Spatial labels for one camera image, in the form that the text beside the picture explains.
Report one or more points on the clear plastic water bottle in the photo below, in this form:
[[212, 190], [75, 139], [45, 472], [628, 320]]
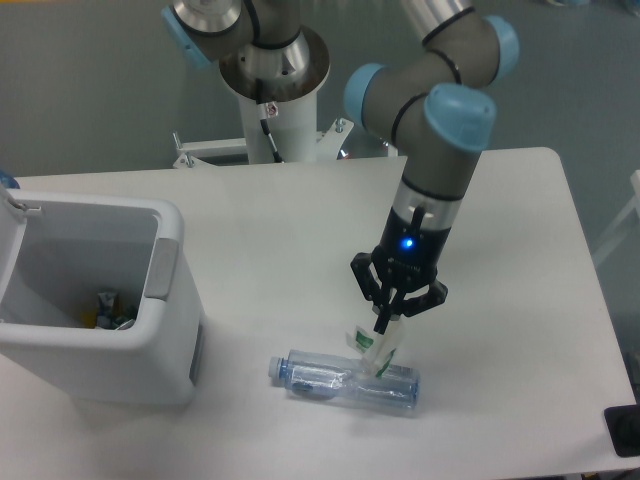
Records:
[[325, 377]]

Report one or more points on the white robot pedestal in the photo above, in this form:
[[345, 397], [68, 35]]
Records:
[[276, 90]]

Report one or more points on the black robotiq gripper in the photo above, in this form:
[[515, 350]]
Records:
[[406, 260]]

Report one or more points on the black device at table edge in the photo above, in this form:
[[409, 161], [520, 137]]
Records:
[[623, 425]]

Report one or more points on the blue object at left edge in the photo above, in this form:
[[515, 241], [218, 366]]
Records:
[[8, 181]]

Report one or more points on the white trash can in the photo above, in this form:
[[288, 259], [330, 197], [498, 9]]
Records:
[[58, 251]]

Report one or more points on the white frame at right edge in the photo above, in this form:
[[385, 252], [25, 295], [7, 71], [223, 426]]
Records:
[[622, 225]]

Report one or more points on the white green wrapper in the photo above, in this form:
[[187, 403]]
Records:
[[376, 350]]

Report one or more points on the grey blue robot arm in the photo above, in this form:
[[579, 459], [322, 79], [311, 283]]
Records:
[[433, 111]]

